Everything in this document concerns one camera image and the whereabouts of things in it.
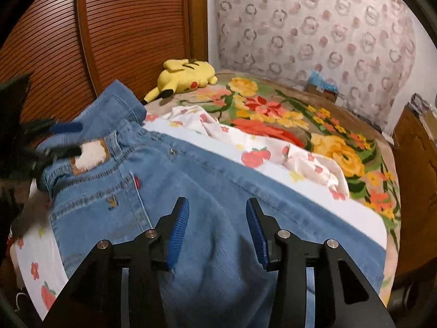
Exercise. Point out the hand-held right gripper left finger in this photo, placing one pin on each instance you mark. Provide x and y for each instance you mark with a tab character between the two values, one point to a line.
178	232

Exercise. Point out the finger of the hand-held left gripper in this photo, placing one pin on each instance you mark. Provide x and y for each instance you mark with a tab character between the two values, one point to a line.
65	152
65	128

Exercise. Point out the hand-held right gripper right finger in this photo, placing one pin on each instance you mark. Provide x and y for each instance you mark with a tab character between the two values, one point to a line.
256	232

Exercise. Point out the blue denim pants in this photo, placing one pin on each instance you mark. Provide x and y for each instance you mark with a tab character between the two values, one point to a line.
191	177

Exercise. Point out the white strawberry print sheet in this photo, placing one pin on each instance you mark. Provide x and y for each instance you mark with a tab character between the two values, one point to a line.
351	217

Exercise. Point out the wooden louvered door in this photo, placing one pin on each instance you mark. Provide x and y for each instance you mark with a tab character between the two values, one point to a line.
129	34

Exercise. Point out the floral blanket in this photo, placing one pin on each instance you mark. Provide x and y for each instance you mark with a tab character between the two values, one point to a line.
273	109

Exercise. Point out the yellow plush toy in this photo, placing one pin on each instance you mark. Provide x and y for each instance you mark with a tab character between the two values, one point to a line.
184	75

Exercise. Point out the blue topped small box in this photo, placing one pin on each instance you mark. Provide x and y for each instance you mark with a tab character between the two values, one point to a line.
321	87

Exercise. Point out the wooden cabinet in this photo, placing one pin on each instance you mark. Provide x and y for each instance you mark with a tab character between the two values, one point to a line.
416	177

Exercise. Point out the pile of assorted small items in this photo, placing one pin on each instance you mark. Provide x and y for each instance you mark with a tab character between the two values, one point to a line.
423	106

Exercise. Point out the pink patterned wall cloth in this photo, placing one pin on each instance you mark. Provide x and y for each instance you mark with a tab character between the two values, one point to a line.
307	24

